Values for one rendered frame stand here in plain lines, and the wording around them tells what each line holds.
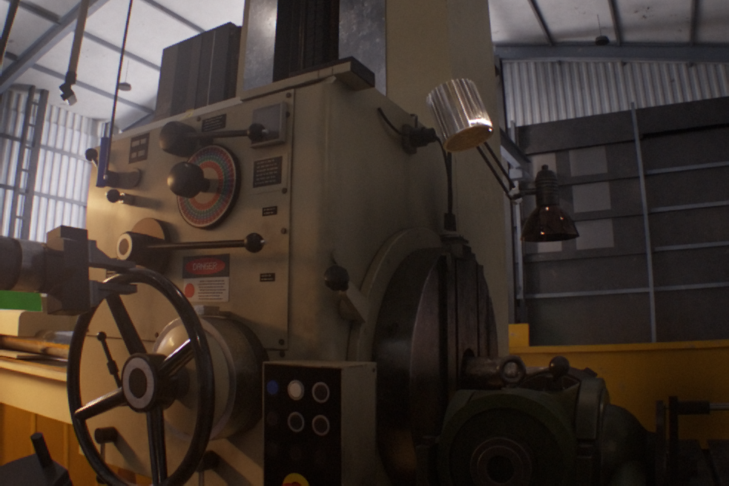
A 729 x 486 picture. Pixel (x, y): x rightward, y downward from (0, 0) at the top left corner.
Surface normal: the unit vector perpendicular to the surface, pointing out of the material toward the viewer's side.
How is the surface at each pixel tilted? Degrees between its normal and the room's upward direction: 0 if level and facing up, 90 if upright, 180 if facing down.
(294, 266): 90
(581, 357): 90
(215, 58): 90
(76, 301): 79
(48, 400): 90
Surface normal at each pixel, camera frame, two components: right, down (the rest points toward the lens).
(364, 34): -0.49, -0.17
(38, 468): -0.11, -0.97
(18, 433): 0.87, -0.10
